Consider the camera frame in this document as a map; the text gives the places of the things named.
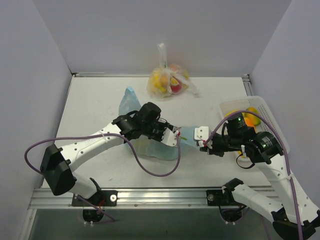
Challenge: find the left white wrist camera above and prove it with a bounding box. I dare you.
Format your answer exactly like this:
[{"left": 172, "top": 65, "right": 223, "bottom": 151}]
[{"left": 160, "top": 128, "right": 180, "bottom": 147}]

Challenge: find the aluminium front rail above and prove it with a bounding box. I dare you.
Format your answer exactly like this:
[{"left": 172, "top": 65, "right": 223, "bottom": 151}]
[{"left": 29, "top": 188, "right": 283, "bottom": 210}]

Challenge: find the orange fake fruit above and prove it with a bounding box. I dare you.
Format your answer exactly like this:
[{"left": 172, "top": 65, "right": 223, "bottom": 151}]
[{"left": 244, "top": 117, "right": 255, "bottom": 127}]

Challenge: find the purple cable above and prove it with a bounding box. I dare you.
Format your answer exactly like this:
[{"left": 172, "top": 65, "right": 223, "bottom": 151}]
[
  {"left": 204, "top": 109, "right": 305, "bottom": 240},
  {"left": 24, "top": 132, "right": 181, "bottom": 223}
]

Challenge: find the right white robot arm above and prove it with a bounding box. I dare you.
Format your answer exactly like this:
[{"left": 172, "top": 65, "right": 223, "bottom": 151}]
[{"left": 194, "top": 110, "right": 320, "bottom": 240}]

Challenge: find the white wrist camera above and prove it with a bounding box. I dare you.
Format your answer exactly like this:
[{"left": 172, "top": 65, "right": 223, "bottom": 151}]
[
  {"left": 160, "top": 128, "right": 180, "bottom": 147},
  {"left": 193, "top": 126, "right": 212, "bottom": 149}
]

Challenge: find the light blue plastic bag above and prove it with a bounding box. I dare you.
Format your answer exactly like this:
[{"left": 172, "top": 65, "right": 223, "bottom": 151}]
[{"left": 118, "top": 86, "right": 198, "bottom": 161}]

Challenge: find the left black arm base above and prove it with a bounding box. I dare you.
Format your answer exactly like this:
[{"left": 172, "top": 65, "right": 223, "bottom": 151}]
[{"left": 71, "top": 178, "right": 118, "bottom": 226}]

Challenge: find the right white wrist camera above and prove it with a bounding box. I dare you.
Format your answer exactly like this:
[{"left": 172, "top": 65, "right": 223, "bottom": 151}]
[{"left": 193, "top": 126, "right": 212, "bottom": 149}]

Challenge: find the orange yellow fake mango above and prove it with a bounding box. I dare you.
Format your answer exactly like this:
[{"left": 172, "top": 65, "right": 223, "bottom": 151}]
[{"left": 244, "top": 107, "right": 261, "bottom": 126}]

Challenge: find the white plastic basket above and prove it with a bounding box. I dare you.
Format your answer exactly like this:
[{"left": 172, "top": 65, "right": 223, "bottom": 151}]
[{"left": 218, "top": 96, "right": 290, "bottom": 153}]

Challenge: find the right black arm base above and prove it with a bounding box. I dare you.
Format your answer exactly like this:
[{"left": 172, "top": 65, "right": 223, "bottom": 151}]
[{"left": 206, "top": 178, "right": 249, "bottom": 226}]

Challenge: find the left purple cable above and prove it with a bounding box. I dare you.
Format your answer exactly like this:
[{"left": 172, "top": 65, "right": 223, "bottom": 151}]
[{"left": 24, "top": 132, "right": 181, "bottom": 223}]

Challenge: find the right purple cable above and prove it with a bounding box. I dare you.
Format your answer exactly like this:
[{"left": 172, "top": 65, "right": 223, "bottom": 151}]
[{"left": 204, "top": 109, "right": 305, "bottom": 240}]

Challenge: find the clear tied bag of fruits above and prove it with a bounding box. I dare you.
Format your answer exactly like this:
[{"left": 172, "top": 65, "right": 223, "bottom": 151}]
[{"left": 146, "top": 43, "right": 199, "bottom": 98}]

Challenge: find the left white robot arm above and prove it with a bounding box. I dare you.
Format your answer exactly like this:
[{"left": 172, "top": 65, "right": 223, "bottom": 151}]
[{"left": 40, "top": 102, "right": 179, "bottom": 206}]

